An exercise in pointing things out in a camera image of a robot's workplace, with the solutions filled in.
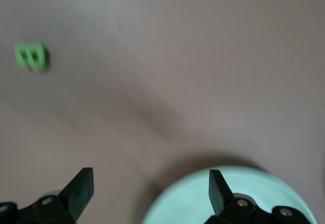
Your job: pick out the green foam letter B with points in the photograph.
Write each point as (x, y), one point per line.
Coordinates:
(38, 61)

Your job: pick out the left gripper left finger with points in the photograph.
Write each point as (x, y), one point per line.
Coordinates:
(50, 211)

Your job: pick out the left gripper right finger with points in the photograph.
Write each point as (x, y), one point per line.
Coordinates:
(236, 211)

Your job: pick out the light green round plate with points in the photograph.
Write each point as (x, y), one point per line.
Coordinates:
(182, 201)

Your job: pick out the brown table cover sheet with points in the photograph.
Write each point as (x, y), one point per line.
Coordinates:
(177, 56)

